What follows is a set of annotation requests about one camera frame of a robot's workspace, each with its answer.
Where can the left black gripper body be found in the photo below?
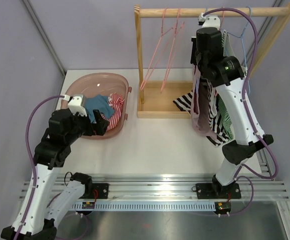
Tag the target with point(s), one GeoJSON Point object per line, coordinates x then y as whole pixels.
{"type": "Point", "coordinates": [82, 126]}

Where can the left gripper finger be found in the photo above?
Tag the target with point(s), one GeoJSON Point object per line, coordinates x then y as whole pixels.
{"type": "Point", "coordinates": [101, 124]}
{"type": "Point", "coordinates": [98, 132]}

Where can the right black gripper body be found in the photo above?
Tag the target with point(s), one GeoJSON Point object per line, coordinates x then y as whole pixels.
{"type": "Point", "coordinates": [195, 57]}

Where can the teal tank top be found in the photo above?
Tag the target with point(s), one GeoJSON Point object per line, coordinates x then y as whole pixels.
{"type": "Point", "coordinates": [100, 103]}

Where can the red white striped tank top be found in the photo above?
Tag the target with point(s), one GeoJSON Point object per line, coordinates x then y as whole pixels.
{"type": "Point", "coordinates": [116, 103]}

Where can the mauve tank top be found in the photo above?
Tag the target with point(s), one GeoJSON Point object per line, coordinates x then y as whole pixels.
{"type": "Point", "coordinates": [199, 105]}

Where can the green white striped tank top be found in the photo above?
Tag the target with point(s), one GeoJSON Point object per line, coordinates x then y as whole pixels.
{"type": "Point", "coordinates": [225, 123]}

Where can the black white striped tank top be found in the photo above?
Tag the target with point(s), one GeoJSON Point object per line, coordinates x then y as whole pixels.
{"type": "Point", "coordinates": [183, 103]}

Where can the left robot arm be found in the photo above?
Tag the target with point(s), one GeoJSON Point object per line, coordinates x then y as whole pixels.
{"type": "Point", "coordinates": [38, 219]}

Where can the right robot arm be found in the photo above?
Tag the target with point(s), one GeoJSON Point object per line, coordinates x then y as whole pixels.
{"type": "Point", "coordinates": [226, 76]}

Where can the pink plastic basin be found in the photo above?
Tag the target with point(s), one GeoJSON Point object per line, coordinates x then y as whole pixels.
{"type": "Point", "coordinates": [103, 83]}

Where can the wooden clothes rack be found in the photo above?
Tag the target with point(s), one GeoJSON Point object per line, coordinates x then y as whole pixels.
{"type": "Point", "coordinates": [153, 104]}

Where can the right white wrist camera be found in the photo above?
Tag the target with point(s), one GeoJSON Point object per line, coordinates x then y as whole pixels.
{"type": "Point", "coordinates": [209, 21]}

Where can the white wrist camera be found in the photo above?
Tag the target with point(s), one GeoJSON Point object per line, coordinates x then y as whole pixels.
{"type": "Point", "coordinates": [76, 104]}
{"type": "Point", "coordinates": [209, 21]}

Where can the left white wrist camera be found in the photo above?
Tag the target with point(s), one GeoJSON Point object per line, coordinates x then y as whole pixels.
{"type": "Point", "coordinates": [76, 104]}

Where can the rightmost blue wire hanger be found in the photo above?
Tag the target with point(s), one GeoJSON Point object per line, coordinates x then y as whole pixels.
{"type": "Point", "coordinates": [241, 37]}

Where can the white slotted cable duct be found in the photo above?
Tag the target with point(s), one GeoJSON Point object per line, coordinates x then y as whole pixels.
{"type": "Point", "coordinates": [160, 206]}

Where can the aluminium mounting rail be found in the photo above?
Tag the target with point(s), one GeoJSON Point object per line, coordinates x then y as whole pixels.
{"type": "Point", "coordinates": [178, 187]}

